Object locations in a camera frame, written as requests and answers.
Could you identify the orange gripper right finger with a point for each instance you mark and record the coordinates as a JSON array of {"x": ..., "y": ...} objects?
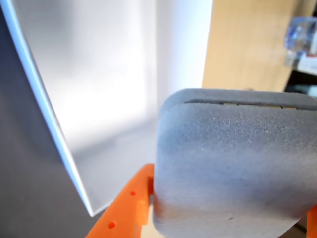
[{"x": 312, "y": 223}]

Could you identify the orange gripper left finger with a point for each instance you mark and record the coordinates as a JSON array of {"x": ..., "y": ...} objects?
[{"x": 123, "y": 210}]

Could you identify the grey square usb case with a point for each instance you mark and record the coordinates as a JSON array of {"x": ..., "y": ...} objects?
[{"x": 230, "y": 161}]

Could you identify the dark mat with WOWROBO print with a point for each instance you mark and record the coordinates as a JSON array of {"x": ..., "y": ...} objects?
[{"x": 24, "y": 173}]

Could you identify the white cardboard box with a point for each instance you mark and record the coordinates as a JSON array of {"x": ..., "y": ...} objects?
[{"x": 99, "y": 86}]

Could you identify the clear blue plastic object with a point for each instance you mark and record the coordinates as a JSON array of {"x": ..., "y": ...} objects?
[{"x": 299, "y": 37}]

